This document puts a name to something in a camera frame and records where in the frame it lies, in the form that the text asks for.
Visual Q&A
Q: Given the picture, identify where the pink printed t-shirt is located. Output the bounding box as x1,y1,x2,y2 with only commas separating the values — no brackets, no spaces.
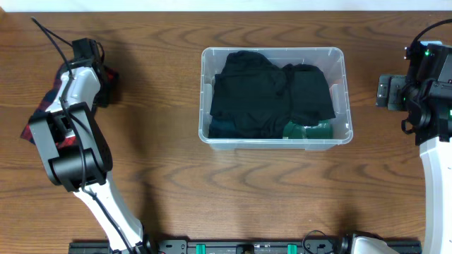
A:
328,78,343,87

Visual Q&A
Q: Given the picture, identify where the green taped garment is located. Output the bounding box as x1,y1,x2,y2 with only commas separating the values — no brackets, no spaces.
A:
282,120,333,139

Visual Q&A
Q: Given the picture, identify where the large black garment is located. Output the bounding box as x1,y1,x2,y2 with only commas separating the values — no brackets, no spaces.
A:
210,51,335,139

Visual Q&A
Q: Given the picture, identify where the clear plastic storage bin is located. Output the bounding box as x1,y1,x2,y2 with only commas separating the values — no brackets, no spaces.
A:
198,47,354,150

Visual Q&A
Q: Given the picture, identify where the dark navy garment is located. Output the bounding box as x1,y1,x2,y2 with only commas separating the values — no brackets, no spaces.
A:
208,118,239,138

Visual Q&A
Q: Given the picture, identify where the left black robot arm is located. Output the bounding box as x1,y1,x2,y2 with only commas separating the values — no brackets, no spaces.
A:
23,38,156,253

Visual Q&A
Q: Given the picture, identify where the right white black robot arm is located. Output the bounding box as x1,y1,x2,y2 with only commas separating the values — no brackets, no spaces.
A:
334,39,451,253

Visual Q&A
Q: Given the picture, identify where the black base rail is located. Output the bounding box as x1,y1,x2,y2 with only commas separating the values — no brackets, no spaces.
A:
68,237,422,254

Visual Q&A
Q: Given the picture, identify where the left black cable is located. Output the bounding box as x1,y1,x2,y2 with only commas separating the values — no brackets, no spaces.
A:
30,16,133,254

